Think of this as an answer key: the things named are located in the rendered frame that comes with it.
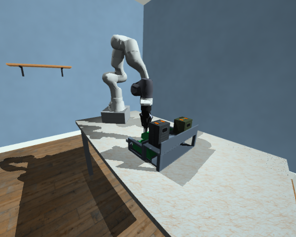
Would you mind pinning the grey metal shelf rack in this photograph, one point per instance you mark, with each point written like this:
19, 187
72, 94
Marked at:
169, 151

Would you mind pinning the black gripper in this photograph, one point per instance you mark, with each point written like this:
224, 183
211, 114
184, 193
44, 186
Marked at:
146, 117

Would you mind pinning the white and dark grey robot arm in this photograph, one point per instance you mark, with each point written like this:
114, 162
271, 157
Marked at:
128, 47

